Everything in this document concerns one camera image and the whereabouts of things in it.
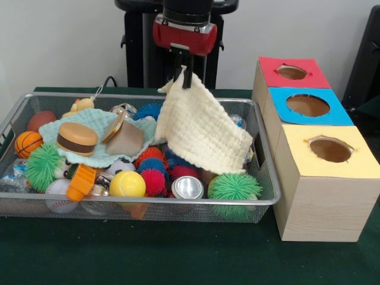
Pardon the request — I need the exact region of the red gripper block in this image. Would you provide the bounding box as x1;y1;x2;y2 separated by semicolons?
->
152;14;218;90

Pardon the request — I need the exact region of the cream waffle cloth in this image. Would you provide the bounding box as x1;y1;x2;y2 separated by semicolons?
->
156;65;255;175

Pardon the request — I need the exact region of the wooden box with three holes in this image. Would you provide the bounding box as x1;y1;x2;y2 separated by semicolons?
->
251;56;380;243

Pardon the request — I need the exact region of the plain wooden block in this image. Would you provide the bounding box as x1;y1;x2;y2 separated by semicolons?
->
105;120;146;157

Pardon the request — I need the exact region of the light teal waffle cloth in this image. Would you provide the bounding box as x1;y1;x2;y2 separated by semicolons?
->
38;107;160;166

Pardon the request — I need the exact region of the yellow rubber duck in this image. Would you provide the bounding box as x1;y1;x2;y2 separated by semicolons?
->
61;97;95;119

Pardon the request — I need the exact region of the toy hamburger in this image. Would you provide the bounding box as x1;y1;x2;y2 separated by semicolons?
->
56;122;99;157

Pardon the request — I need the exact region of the yellow ball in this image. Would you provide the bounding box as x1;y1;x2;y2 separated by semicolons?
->
109;170;147;198

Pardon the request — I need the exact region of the large green spiky ball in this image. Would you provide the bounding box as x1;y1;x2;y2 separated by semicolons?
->
207;173;264;222

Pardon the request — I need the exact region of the small brown football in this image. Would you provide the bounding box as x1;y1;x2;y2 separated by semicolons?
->
27;110;58;133

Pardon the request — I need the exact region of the orange plastic toy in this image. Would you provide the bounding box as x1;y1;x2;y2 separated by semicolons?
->
66;164;97;202

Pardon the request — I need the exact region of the small orange basketball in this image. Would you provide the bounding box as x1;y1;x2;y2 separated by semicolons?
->
14;131;45;159

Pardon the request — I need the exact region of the black chair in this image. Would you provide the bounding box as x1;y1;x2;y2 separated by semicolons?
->
341;5;380;119

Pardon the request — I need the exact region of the dark green tablecloth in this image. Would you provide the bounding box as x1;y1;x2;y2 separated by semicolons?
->
0;86;380;285

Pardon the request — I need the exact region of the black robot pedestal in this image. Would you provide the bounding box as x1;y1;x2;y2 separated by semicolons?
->
114;0;240;89

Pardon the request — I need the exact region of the shallow wire mesh bin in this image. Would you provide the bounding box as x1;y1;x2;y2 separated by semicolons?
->
0;91;282;224

